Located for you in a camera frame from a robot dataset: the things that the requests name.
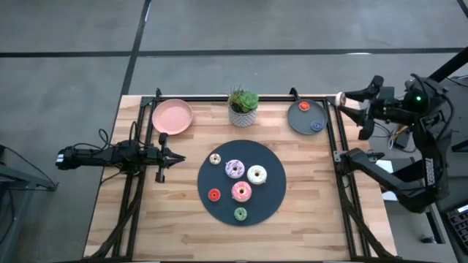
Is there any black keyboard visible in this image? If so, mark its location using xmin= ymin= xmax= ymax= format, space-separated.
xmin=445 ymin=203 xmax=468 ymax=253

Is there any black aluminium rig frame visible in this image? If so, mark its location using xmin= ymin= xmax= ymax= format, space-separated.
xmin=86 ymin=86 xmax=398 ymax=262

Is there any round dark woven placemat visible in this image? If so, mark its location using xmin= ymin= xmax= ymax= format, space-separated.
xmin=197 ymin=140 xmax=287 ymax=227

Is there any grey desk top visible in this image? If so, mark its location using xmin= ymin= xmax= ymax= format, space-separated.
xmin=444 ymin=75 xmax=468 ymax=178

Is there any black diagonal beam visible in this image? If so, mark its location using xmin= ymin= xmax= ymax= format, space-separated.
xmin=393 ymin=156 xmax=429 ymax=186

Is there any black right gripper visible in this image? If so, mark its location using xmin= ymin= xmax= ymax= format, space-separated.
xmin=337 ymin=75 xmax=405 ymax=141

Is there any black metal stand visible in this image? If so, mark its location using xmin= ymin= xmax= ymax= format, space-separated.
xmin=0 ymin=144 xmax=59 ymax=263

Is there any large purple-iced donut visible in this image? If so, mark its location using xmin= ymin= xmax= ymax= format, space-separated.
xmin=224 ymin=159 xmax=246 ymax=180

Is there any grey plate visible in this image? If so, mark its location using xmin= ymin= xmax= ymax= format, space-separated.
xmin=287 ymin=98 xmax=329 ymax=136

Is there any succulent in triangle-patterned pot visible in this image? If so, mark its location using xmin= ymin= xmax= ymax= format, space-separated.
xmin=227 ymin=87 xmax=260 ymax=129

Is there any large white-iced donut blue drizzle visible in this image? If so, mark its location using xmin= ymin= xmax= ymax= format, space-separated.
xmin=246 ymin=164 xmax=268 ymax=186

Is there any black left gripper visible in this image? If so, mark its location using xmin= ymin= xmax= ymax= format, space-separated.
xmin=147 ymin=132 xmax=186 ymax=183

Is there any black post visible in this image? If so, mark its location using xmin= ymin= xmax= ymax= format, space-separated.
xmin=429 ymin=46 xmax=468 ymax=83

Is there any large pink-iced donut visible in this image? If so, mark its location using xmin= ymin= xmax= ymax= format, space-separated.
xmin=231 ymin=180 xmax=253 ymax=203

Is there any pink plate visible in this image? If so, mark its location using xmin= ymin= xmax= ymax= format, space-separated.
xmin=151 ymin=98 xmax=195 ymax=136

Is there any white paper sheet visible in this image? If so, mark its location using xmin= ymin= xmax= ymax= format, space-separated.
xmin=375 ymin=159 xmax=400 ymax=202

